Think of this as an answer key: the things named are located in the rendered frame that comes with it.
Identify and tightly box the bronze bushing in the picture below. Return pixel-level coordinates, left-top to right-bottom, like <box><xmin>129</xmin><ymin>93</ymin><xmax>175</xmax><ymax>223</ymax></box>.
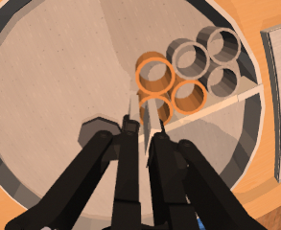
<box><xmin>135</xmin><ymin>52</ymin><xmax>176</xmax><ymax>95</ymax></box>
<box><xmin>137</xmin><ymin>89</ymin><xmax>173</xmax><ymax>126</ymax></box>
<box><xmin>167</xmin><ymin>72</ymin><xmax>207</xmax><ymax>115</ymax></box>

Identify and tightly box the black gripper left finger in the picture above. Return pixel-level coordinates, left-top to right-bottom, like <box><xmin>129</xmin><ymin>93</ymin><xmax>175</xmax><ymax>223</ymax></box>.
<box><xmin>4</xmin><ymin>94</ymin><xmax>142</xmax><ymax>230</ymax></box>

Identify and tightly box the grey metal bushing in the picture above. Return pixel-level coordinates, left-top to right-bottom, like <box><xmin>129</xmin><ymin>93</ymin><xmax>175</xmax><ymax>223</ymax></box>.
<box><xmin>198</xmin><ymin>60</ymin><xmax>240</xmax><ymax>100</ymax></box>
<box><xmin>166</xmin><ymin>38</ymin><xmax>210</xmax><ymax>81</ymax></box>
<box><xmin>196</xmin><ymin>26</ymin><xmax>241</xmax><ymax>65</ymax></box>

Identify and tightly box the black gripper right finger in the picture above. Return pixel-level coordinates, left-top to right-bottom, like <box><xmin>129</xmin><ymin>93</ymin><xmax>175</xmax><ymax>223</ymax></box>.
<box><xmin>143</xmin><ymin>99</ymin><xmax>268</xmax><ymax>230</ymax></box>

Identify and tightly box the blue shallow tray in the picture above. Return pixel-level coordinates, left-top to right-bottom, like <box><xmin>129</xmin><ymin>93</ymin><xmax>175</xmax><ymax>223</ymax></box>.
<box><xmin>198</xmin><ymin>218</ymin><xmax>206</xmax><ymax>230</ymax></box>

